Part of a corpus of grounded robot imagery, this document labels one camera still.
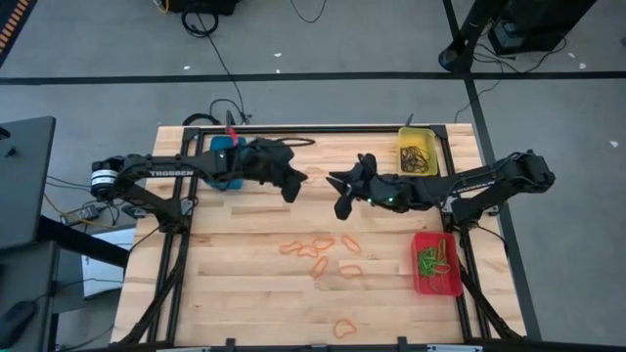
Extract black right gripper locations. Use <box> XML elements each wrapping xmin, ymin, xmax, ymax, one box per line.
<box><xmin>326</xmin><ymin>153</ymin><xmax>392</xmax><ymax>209</ymax></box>

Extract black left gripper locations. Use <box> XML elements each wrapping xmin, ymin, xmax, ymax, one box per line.
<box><xmin>242</xmin><ymin>137</ymin><xmax>309</xmax><ymax>187</ymax></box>

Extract dark brown rubber band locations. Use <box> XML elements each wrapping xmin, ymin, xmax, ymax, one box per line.
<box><xmin>400</xmin><ymin>155</ymin><xmax>426</xmax><ymax>174</ymax></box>
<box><xmin>399</xmin><ymin>145</ymin><xmax>422</xmax><ymax>165</ymax></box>
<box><xmin>408</xmin><ymin>146</ymin><xmax>431</xmax><ymax>167</ymax></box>

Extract blue plastic basket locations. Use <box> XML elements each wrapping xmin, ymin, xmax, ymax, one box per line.
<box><xmin>203</xmin><ymin>135</ymin><xmax>247</xmax><ymax>193</ymax></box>

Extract yellow plastic basket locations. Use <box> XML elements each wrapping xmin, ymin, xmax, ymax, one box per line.
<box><xmin>396</xmin><ymin>126</ymin><xmax>439</xmax><ymax>178</ymax></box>

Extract red plastic basket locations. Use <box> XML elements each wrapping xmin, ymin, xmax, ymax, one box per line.
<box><xmin>410</xmin><ymin>232</ymin><xmax>464</xmax><ymax>298</ymax></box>

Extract black floor tape strip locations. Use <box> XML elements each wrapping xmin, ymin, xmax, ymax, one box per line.
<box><xmin>442</xmin><ymin>0</ymin><xmax>543</xmax><ymax>342</ymax></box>
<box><xmin>0</xmin><ymin>71</ymin><xmax>626</xmax><ymax>87</ymax></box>

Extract black pole stand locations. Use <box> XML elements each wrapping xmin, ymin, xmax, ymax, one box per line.
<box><xmin>437</xmin><ymin>0</ymin><xmax>508</xmax><ymax>74</ymax></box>

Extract black floor box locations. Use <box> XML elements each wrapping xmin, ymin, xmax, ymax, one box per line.
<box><xmin>165</xmin><ymin>0</ymin><xmax>244</xmax><ymax>16</ymax></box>

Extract black power adapter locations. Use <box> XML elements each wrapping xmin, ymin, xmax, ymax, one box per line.
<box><xmin>61</xmin><ymin>203</ymin><xmax>103</xmax><ymax>227</ymax></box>

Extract white box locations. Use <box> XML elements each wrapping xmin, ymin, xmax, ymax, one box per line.
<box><xmin>80</xmin><ymin>228</ymin><xmax>137</xmax><ymax>299</ymax></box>

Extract black desk crossbar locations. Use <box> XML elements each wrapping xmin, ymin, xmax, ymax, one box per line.
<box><xmin>36</xmin><ymin>214</ymin><xmax>131</xmax><ymax>269</ymax></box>

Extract black equipment case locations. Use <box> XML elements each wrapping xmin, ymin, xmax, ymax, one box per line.
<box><xmin>487</xmin><ymin>0</ymin><xmax>599</xmax><ymax>57</ymax></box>

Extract grey desk top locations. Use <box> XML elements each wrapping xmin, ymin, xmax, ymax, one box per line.
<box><xmin>0</xmin><ymin>115</ymin><xmax>57</xmax><ymax>250</ymax></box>

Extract black computer mouse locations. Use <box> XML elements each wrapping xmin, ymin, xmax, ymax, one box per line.
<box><xmin>0</xmin><ymin>299</ymin><xmax>39</xmax><ymax>349</ymax></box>

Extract black mat orange stripes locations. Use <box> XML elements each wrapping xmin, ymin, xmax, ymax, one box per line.
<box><xmin>0</xmin><ymin>0</ymin><xmax>39</xmax><ymax>68</ymax></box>

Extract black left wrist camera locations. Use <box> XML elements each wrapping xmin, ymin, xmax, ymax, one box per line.
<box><xmin>281</xmin><ymin>179</ymin><xmax>303</xmax><ymax>204</ymax></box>

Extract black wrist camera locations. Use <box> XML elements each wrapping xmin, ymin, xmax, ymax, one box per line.
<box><xmin>334</xmin><ymin>194</ymin><xmax>354</xmax><ymax>221</ymax></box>
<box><xmin>281</xmin><ymin>179</ymin><xmax>303</xmax><ymax>204</ymax></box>

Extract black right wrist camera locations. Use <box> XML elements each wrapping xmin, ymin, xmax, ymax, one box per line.
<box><xmin>334</xmin><ymin>194</ymin><xmax>354</xmax><ymax>221</ymax></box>

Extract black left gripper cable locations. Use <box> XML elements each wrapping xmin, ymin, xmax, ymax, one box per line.
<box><xmin>263</xmin><ymin>137</ymin><xmax>317</xmax><ymax>148</ymax></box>

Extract black cable with plug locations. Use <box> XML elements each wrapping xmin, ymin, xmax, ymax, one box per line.
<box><xmin>208</xmin><ymin>98</ymin><xmax>253</xmax><ymax>133</ymax></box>

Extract coiled black cable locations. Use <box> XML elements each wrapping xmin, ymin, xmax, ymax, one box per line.
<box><xmin>181</xmin><ymin>112</ymin><xmax>222</xmax><ymax>127</ymax></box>
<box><xmin>180</xmin><ymin>8</ymin><xmax>220</xmax><ymax>39</ymax></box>

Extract long black floor cable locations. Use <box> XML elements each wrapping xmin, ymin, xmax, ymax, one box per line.
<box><xmin>198</xmin><ymin>12</ymin><xmax>251</xmax><ymax>126</ymax></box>

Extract black cable loop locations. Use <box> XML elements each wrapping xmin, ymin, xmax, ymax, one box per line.
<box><xmin>288</xmin><ymin>0</ymin><xmax>328</xmax><ymax>24</ymax></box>

